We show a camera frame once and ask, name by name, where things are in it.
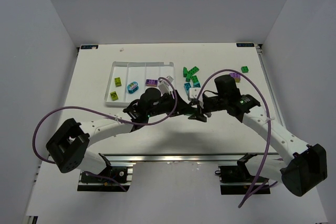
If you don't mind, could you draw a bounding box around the green slanted lego brick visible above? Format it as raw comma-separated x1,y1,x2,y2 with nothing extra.
183,67,188,78

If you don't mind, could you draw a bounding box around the black corner label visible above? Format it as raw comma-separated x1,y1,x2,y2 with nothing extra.
236,42,255,48
80,45,99,50

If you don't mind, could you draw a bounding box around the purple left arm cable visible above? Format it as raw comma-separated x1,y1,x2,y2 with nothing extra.
33,77,179,192

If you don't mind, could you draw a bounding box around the green lego brick upper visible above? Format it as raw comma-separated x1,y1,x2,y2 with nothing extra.
188,66,200,76

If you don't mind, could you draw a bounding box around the white divided sorting tray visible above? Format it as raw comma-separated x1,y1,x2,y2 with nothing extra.
104,61,175,108

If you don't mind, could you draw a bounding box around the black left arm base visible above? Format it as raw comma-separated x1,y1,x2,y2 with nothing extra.
77,155,134,193

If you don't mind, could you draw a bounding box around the black corner label left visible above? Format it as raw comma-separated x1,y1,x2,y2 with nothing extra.
80,45,99,50

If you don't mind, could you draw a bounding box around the green lego brick lower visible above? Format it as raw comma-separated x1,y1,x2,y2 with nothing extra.
185,73,199,83

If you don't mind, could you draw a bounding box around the black corner label right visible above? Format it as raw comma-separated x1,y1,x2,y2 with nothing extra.
236,42,255,48

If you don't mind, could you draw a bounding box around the green small lego cube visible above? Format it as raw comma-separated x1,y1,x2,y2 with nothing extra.
241,66,249,73

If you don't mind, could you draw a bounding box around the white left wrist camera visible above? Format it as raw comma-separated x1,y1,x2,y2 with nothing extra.
157,77,170,95

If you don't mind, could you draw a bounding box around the lime green lego brick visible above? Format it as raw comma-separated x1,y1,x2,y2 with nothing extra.
114,77,122,87

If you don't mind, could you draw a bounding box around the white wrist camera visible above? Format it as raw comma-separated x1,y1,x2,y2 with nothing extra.
188,87,202,101
157,77,170,95

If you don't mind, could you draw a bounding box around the teal long lego brick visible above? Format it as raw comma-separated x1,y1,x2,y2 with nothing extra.
184,82,191,94

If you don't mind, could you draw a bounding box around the teal small lego brick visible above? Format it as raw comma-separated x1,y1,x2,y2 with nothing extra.
193,82,201,88

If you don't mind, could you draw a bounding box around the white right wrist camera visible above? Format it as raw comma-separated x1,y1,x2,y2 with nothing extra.
188,87,202,101

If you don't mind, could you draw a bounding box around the purple arch lego brick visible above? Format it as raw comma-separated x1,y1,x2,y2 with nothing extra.
229,72,241,83

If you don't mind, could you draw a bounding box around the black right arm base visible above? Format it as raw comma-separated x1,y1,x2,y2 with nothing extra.
214,153,257,195

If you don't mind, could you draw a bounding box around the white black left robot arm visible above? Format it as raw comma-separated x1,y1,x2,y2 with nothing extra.
46,88,195,175

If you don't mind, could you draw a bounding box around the teal oval flower lego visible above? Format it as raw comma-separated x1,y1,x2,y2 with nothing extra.
127,81,139,94

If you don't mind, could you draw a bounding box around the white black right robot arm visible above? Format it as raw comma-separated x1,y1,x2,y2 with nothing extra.
187,74,327,197

